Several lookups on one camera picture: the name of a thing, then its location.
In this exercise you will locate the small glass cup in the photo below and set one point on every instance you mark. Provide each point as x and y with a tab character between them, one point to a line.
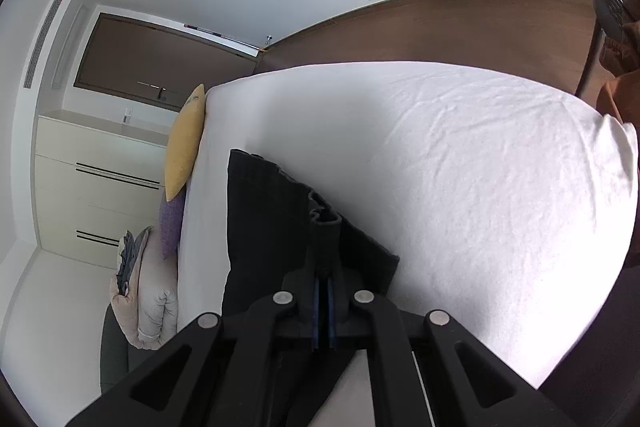
127	115

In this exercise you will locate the white bed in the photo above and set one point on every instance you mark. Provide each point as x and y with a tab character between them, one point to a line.
425	187

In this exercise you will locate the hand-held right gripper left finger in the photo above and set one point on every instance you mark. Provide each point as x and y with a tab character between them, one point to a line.
316	307

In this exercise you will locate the grey fan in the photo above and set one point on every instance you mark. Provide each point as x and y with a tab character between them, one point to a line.
614	7

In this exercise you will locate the air vent grille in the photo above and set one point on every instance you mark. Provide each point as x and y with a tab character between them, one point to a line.
43	42

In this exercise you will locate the orange curtain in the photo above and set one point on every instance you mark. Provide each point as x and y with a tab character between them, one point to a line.
622	77

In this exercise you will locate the grey blue cushion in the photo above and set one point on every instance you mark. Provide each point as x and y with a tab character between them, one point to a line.
128	264

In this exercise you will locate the black pants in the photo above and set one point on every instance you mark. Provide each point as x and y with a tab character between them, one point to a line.
270	227

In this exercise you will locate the dark green chair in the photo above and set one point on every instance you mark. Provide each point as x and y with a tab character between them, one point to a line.
114	347

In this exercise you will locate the beige folded duvet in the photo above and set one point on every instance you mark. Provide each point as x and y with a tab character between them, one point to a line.
150	292

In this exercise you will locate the cream drawer cabinet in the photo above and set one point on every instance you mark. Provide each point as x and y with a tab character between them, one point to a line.
95	177

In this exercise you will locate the wooden headboard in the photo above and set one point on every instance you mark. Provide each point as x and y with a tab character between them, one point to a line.
425	29

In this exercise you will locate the yellow pillow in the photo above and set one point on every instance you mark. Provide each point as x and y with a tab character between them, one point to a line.
184	142

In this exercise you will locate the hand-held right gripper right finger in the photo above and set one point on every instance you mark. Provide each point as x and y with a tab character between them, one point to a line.
332	307

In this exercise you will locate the purple pillow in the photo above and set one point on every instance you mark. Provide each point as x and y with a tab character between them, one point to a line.
171	222

